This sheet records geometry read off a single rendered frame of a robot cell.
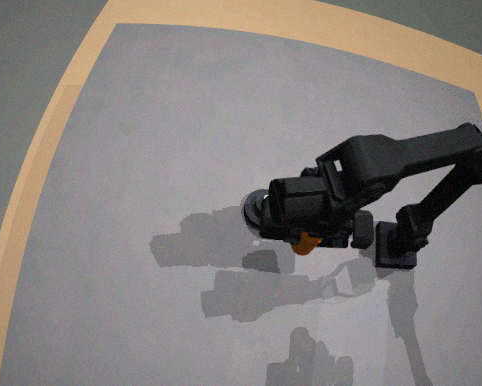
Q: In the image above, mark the orange knob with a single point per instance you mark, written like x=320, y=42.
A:
x=306, y=245

